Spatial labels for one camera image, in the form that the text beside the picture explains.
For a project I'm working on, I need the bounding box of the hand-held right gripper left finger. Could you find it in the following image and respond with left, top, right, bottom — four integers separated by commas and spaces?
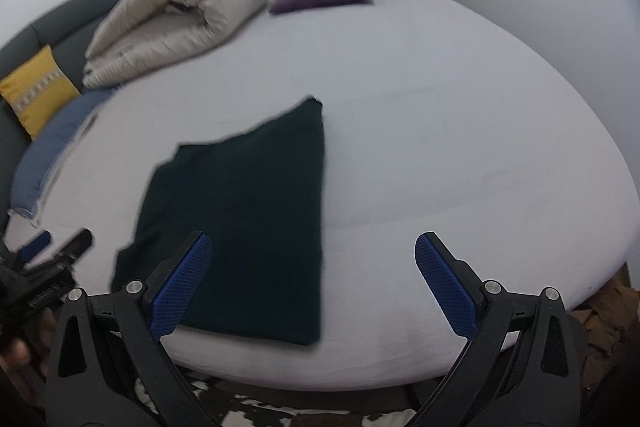
45, 231, 216, 427

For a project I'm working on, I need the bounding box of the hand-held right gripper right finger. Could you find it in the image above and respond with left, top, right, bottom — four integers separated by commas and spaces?
407, 231, 589, 427

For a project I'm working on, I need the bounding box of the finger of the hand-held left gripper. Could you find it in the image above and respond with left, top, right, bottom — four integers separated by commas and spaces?
47, 228, 95, 269
15, 231, 53, 264

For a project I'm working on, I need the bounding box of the dark green shirt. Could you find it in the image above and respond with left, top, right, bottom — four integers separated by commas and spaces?
110, 95, 327, 348

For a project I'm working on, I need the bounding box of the person's left hand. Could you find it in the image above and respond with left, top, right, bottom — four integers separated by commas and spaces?
0, 309, 57, 390

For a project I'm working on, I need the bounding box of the blue pillow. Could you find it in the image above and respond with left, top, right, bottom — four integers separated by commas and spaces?
9, 87, 119, 226

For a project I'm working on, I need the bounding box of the cowhide pattern rug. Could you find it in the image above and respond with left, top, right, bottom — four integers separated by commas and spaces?
134, 366, 417, 427

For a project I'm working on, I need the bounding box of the yellow patterned pillow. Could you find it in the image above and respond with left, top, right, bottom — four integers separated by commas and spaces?
0, 45, 82, 140

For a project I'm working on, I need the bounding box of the brown crumpled paper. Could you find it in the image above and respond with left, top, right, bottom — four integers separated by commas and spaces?
574, 263, 640, 360

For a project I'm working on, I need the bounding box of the grey sofa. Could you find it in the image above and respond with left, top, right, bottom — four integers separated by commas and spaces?
0, 0, 129, 228

